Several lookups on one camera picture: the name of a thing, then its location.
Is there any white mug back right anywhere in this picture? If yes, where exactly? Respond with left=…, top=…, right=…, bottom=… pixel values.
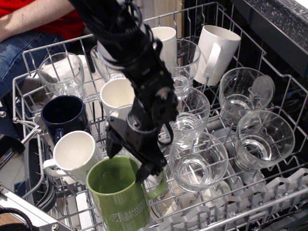
left=194, top=25, right=241, bottom=86

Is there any clear glass centre front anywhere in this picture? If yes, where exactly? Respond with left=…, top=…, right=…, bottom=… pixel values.
left=103, top=104, right=169, bottom=159

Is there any green ceramic mug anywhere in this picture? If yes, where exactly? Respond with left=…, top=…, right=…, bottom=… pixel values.
left=87, top=156, right=167, bottom=231

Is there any clear glass back left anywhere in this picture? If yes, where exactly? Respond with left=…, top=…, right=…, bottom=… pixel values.
left=38, top=52, right=85, bottom=100

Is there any dark speckled countertop edge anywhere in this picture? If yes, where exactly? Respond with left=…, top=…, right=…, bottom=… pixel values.
left=232, top=0, right=308, bottom=78

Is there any person forearm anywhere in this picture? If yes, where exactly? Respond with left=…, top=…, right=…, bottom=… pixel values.
left=0, top=0, right=75, bottom=42

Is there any tall white mug back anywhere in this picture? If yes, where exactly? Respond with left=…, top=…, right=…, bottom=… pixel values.
left=152, top=26, right=177, bottom=67

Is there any clear glass right back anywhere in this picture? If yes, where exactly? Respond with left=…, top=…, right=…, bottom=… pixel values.
left=219, top=67, right=276, bottom=128

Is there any metal wire dishwasher rack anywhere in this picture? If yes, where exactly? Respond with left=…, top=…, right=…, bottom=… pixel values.
left=12, top=1, right=308, bottom=231

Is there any grey plastic tine row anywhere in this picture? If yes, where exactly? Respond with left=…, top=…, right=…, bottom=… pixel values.
left=145, top=168, right=308, bottom=231

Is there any white mug front left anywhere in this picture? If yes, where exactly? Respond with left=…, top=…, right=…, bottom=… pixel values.
left=43, top=130, right=103, bottom=185

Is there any tall clear glass back centre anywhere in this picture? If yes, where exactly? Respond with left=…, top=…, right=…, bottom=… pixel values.
left=166, top=38, right=201, bottom=99

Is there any clear glass front middle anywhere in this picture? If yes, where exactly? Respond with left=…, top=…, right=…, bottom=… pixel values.
left=169, top=131, right=229, bottom=192

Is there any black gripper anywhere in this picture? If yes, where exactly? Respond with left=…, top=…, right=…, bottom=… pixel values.
left=105, top=96, right=180, bottom=185

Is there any dark blue mug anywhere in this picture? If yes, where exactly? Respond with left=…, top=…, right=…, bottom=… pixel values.
left=41, top=95, right=91, bottom=144

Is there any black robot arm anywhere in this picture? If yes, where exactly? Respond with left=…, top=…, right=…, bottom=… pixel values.
left=72, top=0, right=178, bottom=183

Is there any clear glass centre middle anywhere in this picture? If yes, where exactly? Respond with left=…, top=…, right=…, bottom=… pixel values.
left=163, top=86, right=210, bottom=143

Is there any red shirt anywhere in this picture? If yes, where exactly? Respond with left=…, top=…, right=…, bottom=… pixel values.
left=0, top=0, right=85, bottom=39

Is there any black cable lower left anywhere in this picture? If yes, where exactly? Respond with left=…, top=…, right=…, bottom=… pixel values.
left=0, top=206, right=33, bottom=231

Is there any blue jeans leg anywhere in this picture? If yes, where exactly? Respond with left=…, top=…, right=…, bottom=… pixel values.
left=0, top=31, right=64, bottom=98

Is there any white mug centre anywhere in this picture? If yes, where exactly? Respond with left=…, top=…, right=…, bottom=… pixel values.
left=100, top=77, right=135, bottom=116

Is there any clear glass right front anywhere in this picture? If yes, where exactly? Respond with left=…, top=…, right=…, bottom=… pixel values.
left=234, top=110, right=295, bottom=171

